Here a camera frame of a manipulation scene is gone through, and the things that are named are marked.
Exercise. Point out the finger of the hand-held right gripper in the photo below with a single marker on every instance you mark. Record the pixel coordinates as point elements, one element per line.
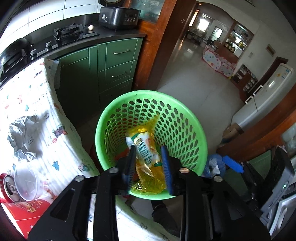
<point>232,163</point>

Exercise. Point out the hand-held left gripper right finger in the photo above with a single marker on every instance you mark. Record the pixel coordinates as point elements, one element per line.
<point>166,171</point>

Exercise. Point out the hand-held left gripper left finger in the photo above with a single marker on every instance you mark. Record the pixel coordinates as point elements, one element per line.
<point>129,168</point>

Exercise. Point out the yellow plastic bag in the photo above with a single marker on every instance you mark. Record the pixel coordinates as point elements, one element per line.
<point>148,183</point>

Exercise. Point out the white green snack packet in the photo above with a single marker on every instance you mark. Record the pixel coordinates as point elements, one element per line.
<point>144,148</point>

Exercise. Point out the green perforated plastic basket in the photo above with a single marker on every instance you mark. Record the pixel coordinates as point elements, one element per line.
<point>185,129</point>

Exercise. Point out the clear plastic cup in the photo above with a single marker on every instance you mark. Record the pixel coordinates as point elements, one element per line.
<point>30,183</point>

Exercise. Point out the red soda can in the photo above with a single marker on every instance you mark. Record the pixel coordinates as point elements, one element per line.
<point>9,187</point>

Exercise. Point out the blue plastic bag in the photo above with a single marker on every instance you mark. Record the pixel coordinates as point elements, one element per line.
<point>214,160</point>

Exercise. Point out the cardboard box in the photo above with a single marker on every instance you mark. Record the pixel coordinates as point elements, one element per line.
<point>231,133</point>

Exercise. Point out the person's black shoe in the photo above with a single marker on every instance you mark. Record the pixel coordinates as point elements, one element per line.
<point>164,215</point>

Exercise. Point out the white refrigerator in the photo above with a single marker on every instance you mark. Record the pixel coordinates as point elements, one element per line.
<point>272,92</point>

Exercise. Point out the low wooden shelf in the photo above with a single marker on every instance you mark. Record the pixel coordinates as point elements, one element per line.
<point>245,78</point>

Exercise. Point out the green kitchen cabinet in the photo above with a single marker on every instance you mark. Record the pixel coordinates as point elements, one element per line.
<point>115,69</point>

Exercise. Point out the dotted fabric playpen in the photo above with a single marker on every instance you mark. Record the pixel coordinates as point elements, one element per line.
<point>212,59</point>

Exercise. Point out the printed white blanket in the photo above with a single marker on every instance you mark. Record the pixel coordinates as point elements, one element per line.
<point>46,97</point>

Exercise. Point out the wooden display cabinet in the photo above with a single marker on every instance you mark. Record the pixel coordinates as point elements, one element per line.
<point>233,52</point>

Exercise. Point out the wooden frosted glass door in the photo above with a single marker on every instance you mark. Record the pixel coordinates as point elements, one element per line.
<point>150,34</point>

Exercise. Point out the white egg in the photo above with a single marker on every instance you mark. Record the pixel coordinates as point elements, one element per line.
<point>91,27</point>

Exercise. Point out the black gas stove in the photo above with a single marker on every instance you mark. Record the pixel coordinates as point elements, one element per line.
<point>67,32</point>

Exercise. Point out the dark grey rice cooker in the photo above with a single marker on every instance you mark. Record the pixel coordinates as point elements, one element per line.
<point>118,16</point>

